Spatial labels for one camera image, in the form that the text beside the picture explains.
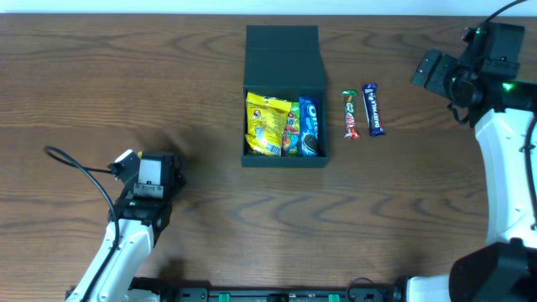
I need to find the Dairy Milk chocolate bar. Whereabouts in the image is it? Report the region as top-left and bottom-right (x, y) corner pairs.
(362, 83), (385, 137)

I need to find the KitKat Milo bar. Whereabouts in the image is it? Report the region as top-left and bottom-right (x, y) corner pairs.
(341, 90), (361, 140)

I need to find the yellow Hacks candy bag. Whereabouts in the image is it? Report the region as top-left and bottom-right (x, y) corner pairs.
(245, 92), (292, 157)

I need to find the Haribo worms candy bag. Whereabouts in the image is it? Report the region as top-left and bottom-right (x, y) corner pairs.
(282, 102), (300, 156)

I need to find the black gift box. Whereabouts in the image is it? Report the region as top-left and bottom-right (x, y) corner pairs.
(241, 25), (329, 168)

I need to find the blue Oreo cookie pack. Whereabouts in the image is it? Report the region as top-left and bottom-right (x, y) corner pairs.
(299, 96), (318, 157)

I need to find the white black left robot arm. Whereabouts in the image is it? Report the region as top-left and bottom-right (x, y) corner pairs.
(65, 149), (185, 301)

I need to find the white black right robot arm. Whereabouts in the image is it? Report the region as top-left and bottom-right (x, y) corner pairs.
(394, 81), (536, 301)

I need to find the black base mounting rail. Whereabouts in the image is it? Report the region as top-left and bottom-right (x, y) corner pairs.
(126, 277), (404, 302)

